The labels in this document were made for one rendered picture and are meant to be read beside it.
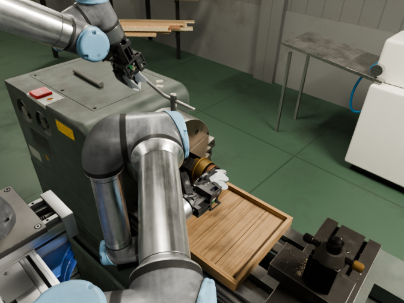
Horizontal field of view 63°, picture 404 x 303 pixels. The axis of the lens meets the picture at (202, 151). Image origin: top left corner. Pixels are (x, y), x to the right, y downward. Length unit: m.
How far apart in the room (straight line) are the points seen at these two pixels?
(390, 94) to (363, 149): 0.51
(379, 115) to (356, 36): 1.35
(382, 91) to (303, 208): 1.04
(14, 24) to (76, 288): 0.51
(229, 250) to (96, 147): 0.61
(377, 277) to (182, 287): 0.79
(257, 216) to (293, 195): 1.47
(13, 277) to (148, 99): 0.69
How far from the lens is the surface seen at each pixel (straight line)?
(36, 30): 0.78
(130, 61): 1.02
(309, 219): 2.59
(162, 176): 0.63
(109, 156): 0.75
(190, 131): 1.15
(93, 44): 0.80
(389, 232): 2.73
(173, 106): 1.10
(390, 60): 2.82
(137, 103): 1.20
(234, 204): 1.31
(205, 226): 1.22
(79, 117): 1.15
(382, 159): 2.99
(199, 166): 1.10
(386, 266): 1.22
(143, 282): 0.50
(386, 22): 3.88
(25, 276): 0.97
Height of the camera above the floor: 1.80
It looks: 36 degrees down
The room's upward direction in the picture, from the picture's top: 1 degrees clockwise
